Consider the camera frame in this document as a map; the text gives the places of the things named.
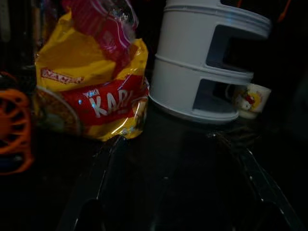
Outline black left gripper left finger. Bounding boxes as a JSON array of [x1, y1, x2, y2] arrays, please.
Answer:
[[55, 135, 136, 231]]

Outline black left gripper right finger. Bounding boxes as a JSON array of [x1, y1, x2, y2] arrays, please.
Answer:
[[190, 130, 308, 231]]

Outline white mug with cartoon print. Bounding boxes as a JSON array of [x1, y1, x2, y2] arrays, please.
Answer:
[[225, 83, 272, 120]]

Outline yellow red noodle pack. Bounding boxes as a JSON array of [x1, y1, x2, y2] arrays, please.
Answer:
[[34, 11, 150, 142]]

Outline orange plastic basket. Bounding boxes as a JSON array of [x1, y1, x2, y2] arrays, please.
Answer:
[[0, 88, 35, 175]]

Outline white tiered storage container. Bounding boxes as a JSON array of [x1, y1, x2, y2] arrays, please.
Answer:
[[148, 0, 272, 125]]

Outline pink snack packet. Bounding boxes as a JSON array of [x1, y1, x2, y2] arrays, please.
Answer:
[[61, 0, 140, 84]]

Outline orange hanging utensil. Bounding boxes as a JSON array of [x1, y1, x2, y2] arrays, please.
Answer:
[[276, 0, 293, 23]]

